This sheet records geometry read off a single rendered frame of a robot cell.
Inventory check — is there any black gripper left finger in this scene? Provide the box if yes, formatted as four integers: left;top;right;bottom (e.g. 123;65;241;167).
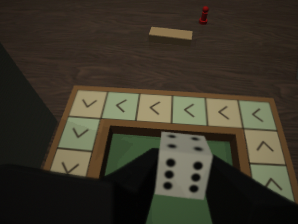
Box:
0;148;159;224

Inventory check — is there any red game pawn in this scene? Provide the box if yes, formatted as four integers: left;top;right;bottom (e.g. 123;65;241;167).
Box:
199;7;208;25

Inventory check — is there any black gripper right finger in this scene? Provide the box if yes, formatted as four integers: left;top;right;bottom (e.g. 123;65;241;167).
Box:
205;154;298;224

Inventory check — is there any white die with black pips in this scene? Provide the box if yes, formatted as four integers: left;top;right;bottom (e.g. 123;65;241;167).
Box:
155;132;213;200

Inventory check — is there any tan rectangular block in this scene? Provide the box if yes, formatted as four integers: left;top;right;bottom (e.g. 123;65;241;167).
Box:
149;27;193;46

